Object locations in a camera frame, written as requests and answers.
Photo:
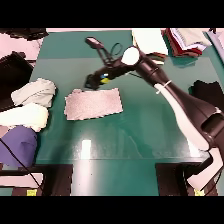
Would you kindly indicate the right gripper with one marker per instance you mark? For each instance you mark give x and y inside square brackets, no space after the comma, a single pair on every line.
[100,77]

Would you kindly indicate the light grey shirt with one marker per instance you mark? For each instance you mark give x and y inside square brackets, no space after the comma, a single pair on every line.
[93,104]

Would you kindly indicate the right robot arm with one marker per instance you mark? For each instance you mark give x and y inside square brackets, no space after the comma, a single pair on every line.
[186,103]

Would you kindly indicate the white folded garment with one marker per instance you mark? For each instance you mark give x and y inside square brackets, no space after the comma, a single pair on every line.
[149,40]

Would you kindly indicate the grey-green garment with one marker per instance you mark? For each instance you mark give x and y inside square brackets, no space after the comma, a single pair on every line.
[35,92]

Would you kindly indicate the red garment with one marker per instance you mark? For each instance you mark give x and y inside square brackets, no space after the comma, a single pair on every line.
[181,46]

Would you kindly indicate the black garment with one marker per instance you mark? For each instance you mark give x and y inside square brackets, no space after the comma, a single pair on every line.
[208,91]
[12,78]

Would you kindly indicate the pale pink garment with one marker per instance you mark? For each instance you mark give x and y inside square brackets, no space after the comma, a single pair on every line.
[18,45]

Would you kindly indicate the pale folded garment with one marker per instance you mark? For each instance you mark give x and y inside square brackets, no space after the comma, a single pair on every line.
[193,35]

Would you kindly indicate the purple garment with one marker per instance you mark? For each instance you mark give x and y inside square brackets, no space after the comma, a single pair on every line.
[18,145]

